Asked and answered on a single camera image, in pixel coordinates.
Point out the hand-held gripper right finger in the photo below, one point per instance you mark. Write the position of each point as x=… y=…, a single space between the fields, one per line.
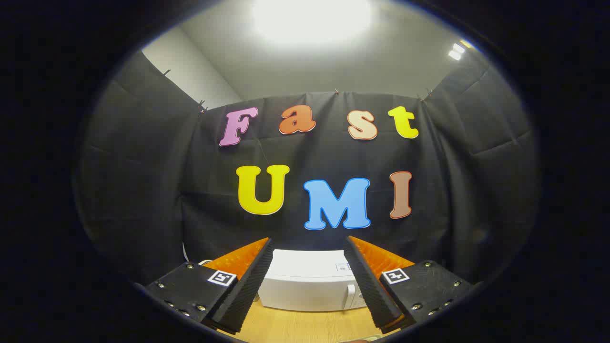
x=369 y=286

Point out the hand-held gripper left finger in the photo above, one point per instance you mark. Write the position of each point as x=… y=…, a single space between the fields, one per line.
x=248 y=286

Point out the white microwave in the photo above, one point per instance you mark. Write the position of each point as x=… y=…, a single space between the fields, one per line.
x=305 y=286

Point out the small ceiling light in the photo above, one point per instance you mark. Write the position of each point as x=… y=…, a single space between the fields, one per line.
x=456 y=51

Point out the large ceiling light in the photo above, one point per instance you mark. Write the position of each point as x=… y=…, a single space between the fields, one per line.
x=310 y=19

